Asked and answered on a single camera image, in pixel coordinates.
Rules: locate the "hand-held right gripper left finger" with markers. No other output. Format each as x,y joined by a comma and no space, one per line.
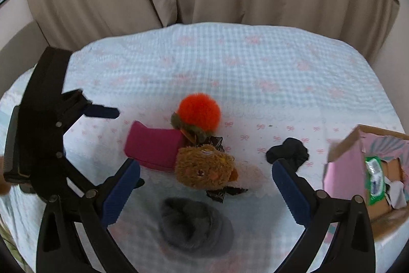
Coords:
119,196

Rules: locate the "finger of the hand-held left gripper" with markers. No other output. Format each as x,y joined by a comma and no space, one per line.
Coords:
102,112
75,174

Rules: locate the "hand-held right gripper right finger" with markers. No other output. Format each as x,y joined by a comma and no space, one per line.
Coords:
292,196

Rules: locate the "brown plush toy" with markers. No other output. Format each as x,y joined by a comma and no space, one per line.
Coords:
201,168

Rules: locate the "person's left hand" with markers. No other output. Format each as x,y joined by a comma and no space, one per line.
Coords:
3,185

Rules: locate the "black rolled sock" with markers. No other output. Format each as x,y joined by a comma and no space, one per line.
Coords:
287,150

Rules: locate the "pink cardboard box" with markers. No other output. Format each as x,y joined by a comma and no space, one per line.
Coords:
343,174

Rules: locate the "magenta folded cloth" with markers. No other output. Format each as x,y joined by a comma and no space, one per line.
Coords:
150,145

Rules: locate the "grey rolled sock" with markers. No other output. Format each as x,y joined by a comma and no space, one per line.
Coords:
191,225

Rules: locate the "green wet wipes packet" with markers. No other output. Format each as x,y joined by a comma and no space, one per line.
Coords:
375,180

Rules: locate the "leaf print cloth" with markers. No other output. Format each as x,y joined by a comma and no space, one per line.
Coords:
8,244

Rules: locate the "orange plush ball toy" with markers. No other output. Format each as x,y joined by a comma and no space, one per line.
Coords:
199,110

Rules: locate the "white crumpled paper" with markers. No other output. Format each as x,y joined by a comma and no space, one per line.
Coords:
396,194

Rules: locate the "blue checked bed sheet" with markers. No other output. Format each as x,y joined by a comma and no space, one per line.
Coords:
242,74

